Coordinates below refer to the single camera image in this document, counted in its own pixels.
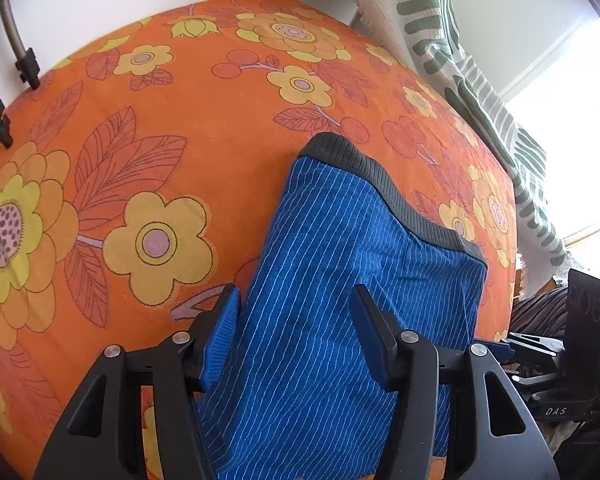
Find orange floral bed sheet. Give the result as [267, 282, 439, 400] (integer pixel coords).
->
[0, 0, 517, 479]

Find green striped white pillow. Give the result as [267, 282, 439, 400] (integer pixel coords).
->
[354, 0, 567, 296]

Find blue striped shorts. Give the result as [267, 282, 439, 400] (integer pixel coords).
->
[199, 132, 488, 479]

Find grey metal tripod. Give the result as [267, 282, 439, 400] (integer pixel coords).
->
[0, 0, 41, 150]

